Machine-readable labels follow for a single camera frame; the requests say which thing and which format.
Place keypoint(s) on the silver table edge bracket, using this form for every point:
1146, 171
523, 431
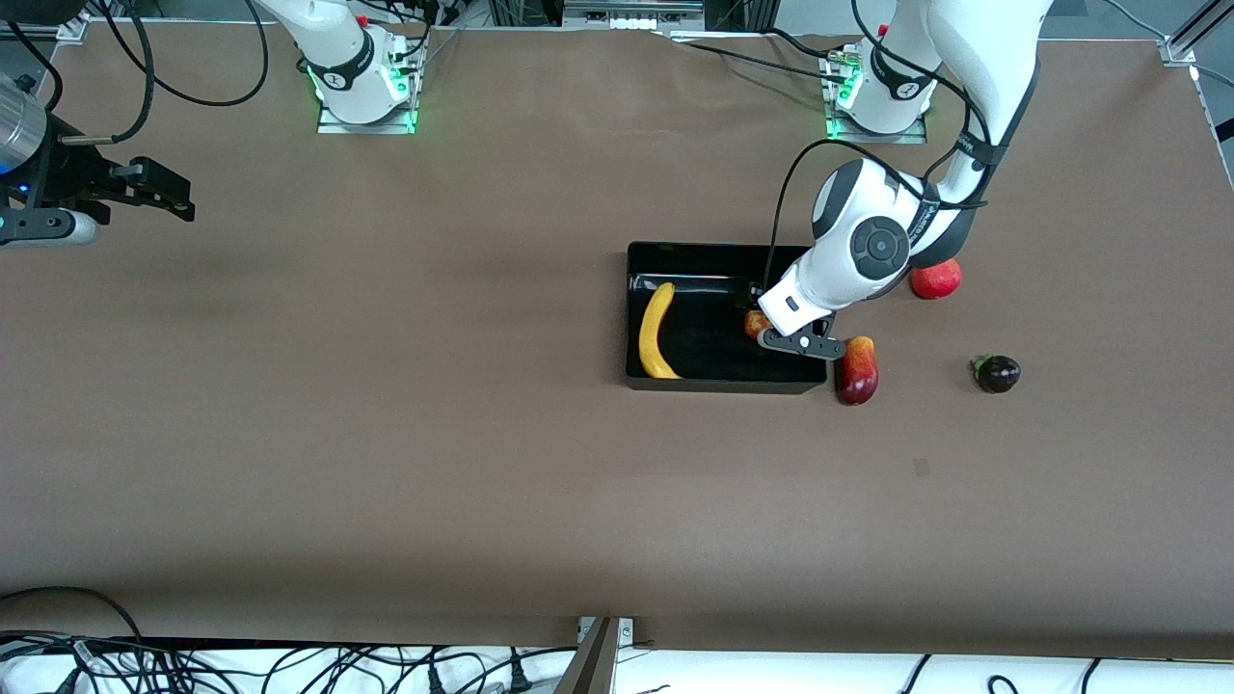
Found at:
627, 628

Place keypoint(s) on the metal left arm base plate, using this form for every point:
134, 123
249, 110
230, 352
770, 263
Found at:
839, 133

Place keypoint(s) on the yellow banana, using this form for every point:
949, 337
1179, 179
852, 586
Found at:
656, 333

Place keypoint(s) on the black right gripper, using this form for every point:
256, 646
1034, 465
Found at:
69, 178

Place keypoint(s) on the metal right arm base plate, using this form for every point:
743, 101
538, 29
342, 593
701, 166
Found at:
333, 125

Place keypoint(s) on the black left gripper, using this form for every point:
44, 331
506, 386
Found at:
753, 297

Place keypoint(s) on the red yellow apple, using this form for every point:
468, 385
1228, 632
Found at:
753, 324

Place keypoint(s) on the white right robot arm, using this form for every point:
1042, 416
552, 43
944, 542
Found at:
339, 53

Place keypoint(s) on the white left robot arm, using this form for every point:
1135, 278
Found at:
848, 222

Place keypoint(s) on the aluminium frame corner profile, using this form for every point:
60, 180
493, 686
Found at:
1181, 48
67, 31

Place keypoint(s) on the red yellow mango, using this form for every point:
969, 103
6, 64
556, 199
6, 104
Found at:
858, 378

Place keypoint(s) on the black plastic box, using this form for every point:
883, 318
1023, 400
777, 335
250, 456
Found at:
709, 371

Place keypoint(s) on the dark purple eggplant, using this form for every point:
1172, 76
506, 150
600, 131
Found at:
999, 374

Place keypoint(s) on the red pomegranate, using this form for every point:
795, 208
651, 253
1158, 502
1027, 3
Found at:
940, 281

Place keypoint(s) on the grey metal pole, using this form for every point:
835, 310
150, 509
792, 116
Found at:
590, 665

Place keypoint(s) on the white power strip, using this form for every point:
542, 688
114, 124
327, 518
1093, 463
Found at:
631, 13

